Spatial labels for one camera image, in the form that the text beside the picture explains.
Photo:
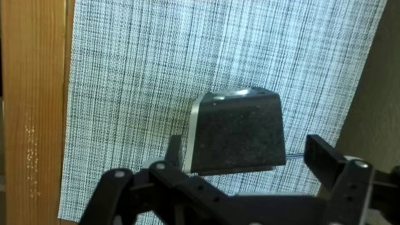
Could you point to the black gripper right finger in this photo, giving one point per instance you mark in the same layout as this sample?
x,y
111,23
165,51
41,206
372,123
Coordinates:
x,y
353,185

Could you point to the black cube device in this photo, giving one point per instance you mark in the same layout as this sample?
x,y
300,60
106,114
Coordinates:
x,y
235,131

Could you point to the wooden side table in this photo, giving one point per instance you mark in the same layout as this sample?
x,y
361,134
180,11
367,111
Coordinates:
x,y
36,50

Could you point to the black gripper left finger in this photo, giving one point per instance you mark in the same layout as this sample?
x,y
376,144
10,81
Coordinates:
x,y
162,189

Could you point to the grey woven placemat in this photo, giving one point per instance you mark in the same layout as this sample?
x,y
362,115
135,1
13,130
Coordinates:
x,y
137,65

